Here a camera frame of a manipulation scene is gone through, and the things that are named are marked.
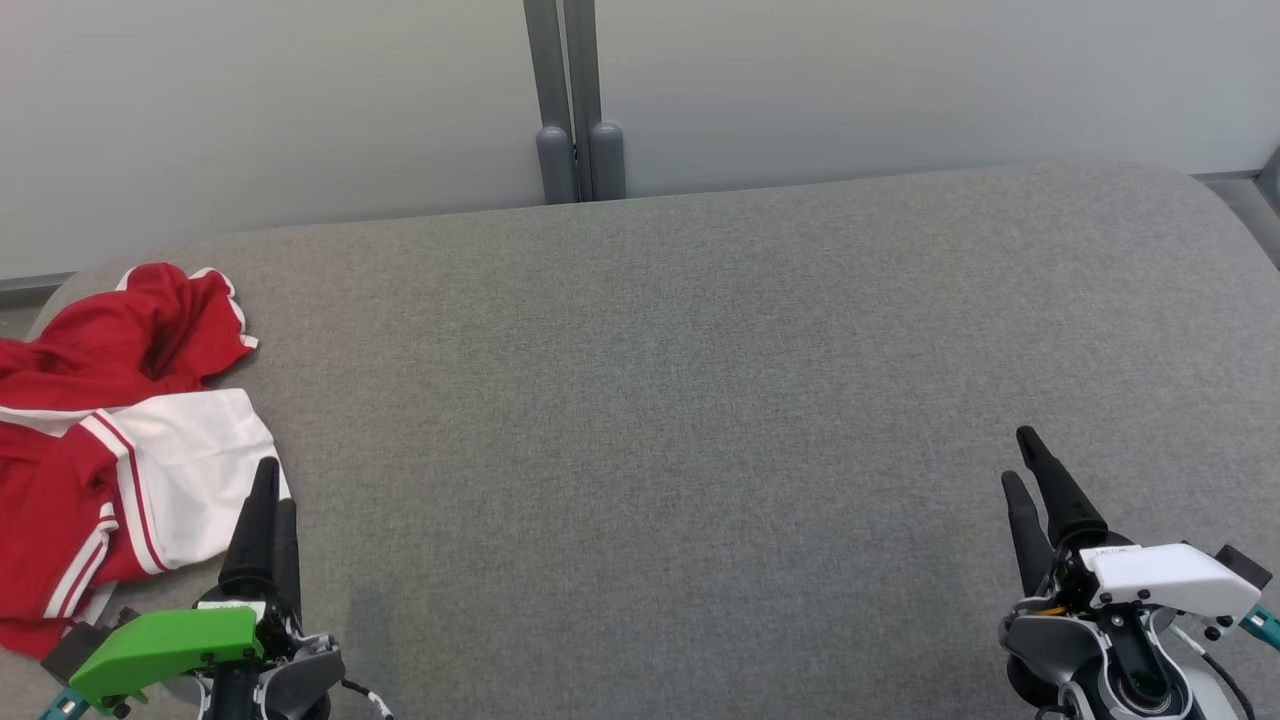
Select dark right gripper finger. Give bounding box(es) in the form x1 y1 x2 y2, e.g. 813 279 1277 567
1001 470 1055 598
1015 425 1110 549

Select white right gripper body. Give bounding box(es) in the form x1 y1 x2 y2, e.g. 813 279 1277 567
1040 540 1264 621

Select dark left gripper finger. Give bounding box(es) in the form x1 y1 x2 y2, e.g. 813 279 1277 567
218 457 282 587
277 497 303 613

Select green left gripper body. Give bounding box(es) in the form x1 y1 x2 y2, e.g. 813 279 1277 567
66 585 306 716

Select red white Bulls jersey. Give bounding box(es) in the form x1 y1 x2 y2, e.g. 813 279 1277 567
0 388 292 658

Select red Bulls shorts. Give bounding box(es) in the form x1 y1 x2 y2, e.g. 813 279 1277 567
0 262 260 413

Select right camera cable teal plug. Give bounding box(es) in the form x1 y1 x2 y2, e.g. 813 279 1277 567
1165 603 1280 720

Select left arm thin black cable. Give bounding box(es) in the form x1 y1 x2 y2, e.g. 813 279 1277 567
340 678 397 720

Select grey partition post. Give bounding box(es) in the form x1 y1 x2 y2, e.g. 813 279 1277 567
522 0 580 205
563 0 628 202

